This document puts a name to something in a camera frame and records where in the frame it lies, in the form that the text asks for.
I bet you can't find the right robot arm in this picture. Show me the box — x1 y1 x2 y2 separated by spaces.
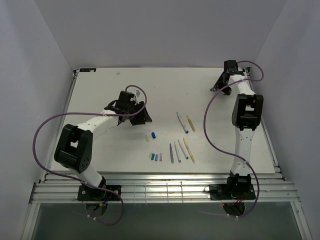
209 60 264 202

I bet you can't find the purple cable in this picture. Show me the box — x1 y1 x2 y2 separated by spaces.
33 84 148 226
202 60 265 218

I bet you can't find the purple marker pen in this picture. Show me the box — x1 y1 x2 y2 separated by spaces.
169 143 174 164

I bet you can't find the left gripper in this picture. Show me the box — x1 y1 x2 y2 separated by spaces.
126 101 152 126

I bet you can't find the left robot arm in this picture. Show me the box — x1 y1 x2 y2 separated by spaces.
54 89 152 200

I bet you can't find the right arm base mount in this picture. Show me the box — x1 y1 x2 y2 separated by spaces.
204 173 256 200

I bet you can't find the aluminium frame rail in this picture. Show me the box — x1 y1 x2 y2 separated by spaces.
30 172 300 204

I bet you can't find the lavender capped white marker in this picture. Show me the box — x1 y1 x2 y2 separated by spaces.
174 142 181 163

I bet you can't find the left blue corner label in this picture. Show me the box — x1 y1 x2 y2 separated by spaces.
79 68 97 73

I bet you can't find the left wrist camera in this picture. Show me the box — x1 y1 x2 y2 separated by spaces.
134 90 141 98

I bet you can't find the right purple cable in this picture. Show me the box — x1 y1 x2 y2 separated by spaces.
202 60 265 218

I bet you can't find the teal white marker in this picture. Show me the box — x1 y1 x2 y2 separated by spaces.
178 140 189 159

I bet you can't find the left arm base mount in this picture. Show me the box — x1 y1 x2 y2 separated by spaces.
76 185 122 202

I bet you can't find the yellow highlighter pen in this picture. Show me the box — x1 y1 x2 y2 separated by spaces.
182 137 196 164

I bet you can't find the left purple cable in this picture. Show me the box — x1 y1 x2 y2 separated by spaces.
33 84 148 226

